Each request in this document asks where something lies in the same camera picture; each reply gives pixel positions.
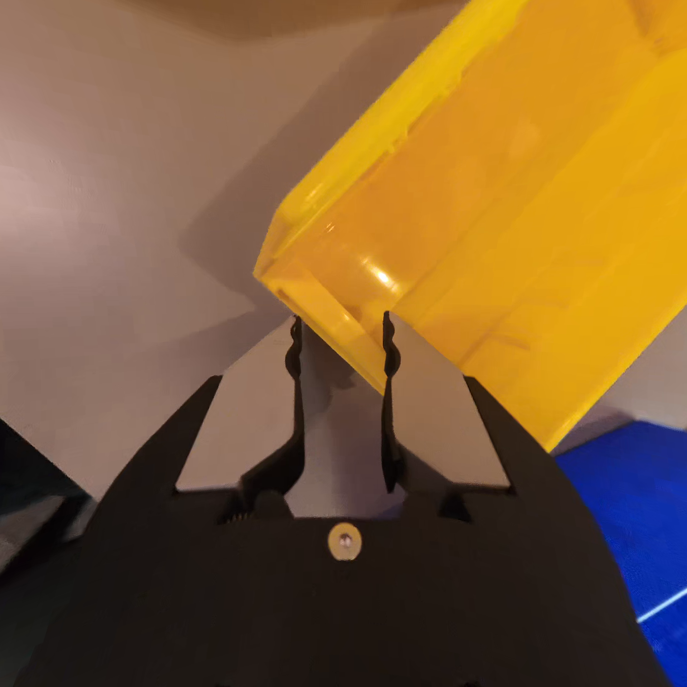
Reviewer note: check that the yellow plastic bin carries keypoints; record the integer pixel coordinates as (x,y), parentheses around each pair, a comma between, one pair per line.
(510,214)

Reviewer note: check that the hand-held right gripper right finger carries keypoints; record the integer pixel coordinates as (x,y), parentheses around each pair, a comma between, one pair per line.
(440,429)

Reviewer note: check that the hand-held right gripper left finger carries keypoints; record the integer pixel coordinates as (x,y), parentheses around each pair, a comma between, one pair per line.
(241,429)

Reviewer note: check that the blue floor mat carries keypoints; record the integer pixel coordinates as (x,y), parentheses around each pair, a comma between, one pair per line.
(633,510)

